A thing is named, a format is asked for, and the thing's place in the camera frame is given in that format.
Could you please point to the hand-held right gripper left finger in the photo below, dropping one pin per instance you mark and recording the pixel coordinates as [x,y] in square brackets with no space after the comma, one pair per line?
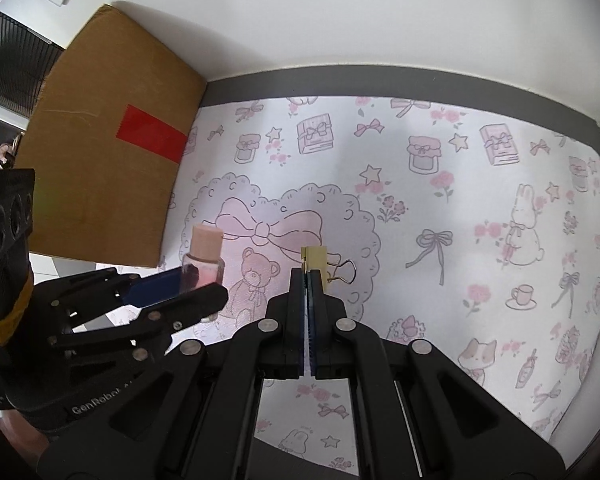
[300,310]

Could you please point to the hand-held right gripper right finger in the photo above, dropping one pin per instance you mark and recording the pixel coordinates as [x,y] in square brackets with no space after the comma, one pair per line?
[315,320]

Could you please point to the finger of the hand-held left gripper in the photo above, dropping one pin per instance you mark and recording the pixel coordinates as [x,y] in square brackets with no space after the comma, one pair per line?
[195,305]
[155,287]

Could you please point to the gold binder clip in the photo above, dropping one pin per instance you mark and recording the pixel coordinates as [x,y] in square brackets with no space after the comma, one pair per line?
[314,260]

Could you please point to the small glass bottle pink cap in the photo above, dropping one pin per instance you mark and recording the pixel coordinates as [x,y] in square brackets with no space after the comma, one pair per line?
[207,242]

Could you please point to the brown cardboard box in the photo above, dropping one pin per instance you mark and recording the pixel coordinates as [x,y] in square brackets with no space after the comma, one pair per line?
[120,85]

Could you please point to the person's left forearm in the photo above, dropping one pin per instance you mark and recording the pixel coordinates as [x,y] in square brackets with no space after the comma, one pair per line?
[22,435]

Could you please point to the white printed table mat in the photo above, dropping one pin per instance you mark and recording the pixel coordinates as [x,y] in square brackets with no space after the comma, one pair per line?
[430,200]

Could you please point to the black window blinds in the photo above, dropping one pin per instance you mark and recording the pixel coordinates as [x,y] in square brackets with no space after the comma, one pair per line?
[10,60]

